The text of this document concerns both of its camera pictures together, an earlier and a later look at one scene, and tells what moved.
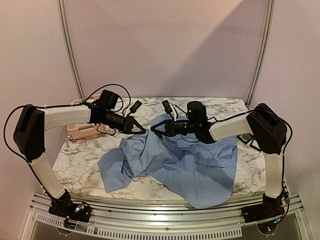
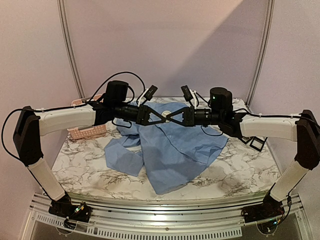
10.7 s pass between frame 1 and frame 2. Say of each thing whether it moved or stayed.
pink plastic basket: stayed
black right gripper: moved
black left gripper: moved
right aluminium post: stayed
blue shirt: moved
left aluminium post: stayed
